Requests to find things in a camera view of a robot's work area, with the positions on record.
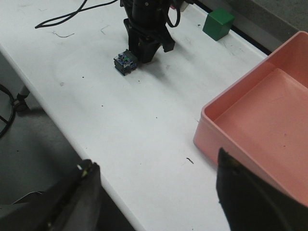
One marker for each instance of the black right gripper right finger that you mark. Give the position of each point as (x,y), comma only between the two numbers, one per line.
(251,204)

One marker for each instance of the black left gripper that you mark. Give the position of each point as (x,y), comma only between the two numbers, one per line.
(146,34)

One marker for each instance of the table leg caster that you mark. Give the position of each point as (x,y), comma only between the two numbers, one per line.
(19,103)

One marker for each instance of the pink plastic bin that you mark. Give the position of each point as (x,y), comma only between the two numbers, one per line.
(262,120)

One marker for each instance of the green cube right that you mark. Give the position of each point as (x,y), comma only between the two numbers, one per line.
(218,23)

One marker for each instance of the yellow push button switch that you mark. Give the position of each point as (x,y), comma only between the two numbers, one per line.
(125,62)

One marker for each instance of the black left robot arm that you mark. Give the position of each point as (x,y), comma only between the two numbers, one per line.
(170,9)

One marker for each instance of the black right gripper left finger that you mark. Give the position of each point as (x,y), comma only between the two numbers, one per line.
(72,204)

